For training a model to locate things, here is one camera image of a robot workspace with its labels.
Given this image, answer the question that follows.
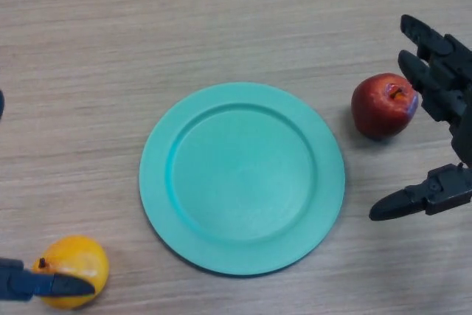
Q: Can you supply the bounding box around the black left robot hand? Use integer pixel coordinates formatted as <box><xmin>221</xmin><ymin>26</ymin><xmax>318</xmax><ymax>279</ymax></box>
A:
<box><xmin>0</xmin><ymin>89</ymin><xmax>96</xmax><ymax>302</ymax></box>

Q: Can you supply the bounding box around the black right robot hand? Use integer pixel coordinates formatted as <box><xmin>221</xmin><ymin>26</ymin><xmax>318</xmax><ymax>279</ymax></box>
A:
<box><xmin>369</xmin><ymin>14</ymin><xmax>472</xmax><ymax>222</ymax></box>

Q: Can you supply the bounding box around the yellow pear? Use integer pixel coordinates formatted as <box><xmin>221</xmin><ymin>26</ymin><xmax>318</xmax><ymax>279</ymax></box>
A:
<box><xmin>32</xmin><ymin>235</ymin><xmax>111</xmax><ymax>310</ymax></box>

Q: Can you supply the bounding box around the green round plate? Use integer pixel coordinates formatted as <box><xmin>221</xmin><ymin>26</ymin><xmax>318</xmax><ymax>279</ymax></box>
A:
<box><xmin>139</xmin><ymin>82</ymin><xmax>346</xmax><ymax>277</ymax></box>

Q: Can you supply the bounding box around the red apple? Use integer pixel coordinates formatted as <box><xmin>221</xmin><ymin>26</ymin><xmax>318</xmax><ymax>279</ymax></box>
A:
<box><xmin>350</xmin><ymin>73</ymin><xmax>420</xmax><ymax>142</ymax></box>

